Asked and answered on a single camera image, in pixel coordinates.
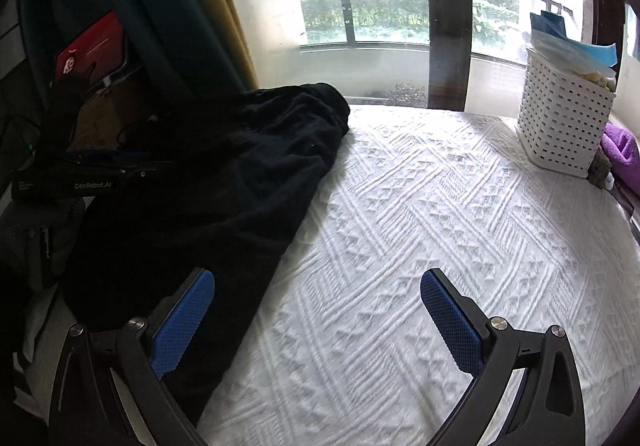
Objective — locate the purple fleece cloth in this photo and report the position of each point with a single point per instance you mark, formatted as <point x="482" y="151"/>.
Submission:
<point x="622" y="146"/>

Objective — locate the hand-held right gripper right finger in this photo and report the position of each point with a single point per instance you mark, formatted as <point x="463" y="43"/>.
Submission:
<point x="450" y="321"/>

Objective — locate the black balcony railing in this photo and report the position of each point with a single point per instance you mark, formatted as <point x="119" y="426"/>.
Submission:
<point x="345" y="1"/>

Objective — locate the black shirt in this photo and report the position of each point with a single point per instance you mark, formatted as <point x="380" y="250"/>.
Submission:
<point x="210" y="186"/>

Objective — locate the white textured bedspread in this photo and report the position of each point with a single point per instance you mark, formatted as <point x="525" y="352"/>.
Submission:
<point x="425" y="216"/>

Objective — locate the dark window frame post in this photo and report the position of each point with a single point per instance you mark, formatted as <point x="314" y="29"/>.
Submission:
<point x="446" y="26"/>

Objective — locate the red tablet screen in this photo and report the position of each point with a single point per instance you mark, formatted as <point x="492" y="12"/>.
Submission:
<point x="95" y="46"/>

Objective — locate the teal curtain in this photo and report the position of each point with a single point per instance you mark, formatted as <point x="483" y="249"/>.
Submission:
<point x="150" y="1"/>

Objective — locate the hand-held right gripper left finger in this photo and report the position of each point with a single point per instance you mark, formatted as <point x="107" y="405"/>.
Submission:
<point x="182" y="321"/>

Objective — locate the grey plush toy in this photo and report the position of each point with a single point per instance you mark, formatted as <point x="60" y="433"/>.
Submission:
<point x="600" y="171"/>

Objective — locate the potted plant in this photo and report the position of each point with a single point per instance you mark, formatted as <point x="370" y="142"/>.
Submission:
<point x="407" y="93"/>

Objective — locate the yellow curtain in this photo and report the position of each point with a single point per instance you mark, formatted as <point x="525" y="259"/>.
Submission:
<point x="220" y="1"/>

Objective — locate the white woven plastic basket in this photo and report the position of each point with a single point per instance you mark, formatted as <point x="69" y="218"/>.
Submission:
<point x="562" y="121"/>

